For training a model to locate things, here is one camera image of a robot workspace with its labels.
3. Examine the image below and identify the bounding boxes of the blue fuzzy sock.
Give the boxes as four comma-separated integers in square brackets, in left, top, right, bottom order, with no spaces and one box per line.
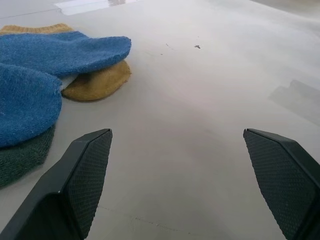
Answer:
[0,62,63,149]
[0,30,132,79]

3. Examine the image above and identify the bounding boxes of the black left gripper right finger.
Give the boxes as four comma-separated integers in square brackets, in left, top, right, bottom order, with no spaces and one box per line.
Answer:
[242,128,320,240]

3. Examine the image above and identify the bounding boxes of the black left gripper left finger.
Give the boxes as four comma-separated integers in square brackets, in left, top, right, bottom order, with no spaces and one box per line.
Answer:
[0,128,113,240]

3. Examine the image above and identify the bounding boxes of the dark green knit sock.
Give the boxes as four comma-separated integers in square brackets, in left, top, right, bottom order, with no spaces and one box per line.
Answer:
[0,123,56,189]

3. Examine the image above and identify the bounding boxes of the mustard yellow knit sock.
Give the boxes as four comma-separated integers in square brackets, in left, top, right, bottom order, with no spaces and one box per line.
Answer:
[0,23,132,102]

